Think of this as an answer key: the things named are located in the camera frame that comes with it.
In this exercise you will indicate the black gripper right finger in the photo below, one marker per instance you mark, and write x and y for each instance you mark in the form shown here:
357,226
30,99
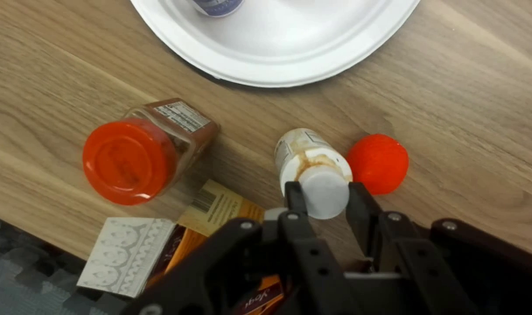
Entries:
482,281

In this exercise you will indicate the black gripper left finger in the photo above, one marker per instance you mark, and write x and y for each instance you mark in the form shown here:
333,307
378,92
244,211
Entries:
266,274

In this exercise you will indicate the stained white bottle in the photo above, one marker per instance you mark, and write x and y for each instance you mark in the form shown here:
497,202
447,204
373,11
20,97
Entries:
312,167

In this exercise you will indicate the white pill bottle blue label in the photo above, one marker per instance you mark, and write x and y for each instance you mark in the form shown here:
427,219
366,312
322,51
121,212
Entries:
219,6

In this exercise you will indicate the white paper plate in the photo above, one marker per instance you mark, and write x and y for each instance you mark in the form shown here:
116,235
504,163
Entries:
275,46

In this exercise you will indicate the yellow cardboard box open flaps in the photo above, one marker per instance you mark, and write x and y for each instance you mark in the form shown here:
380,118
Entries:
219,211

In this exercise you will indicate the red toy strawberry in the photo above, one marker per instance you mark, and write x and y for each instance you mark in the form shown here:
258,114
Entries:
378,163

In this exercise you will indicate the spice jar orange lid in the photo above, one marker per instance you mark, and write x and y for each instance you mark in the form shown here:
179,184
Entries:
126,163

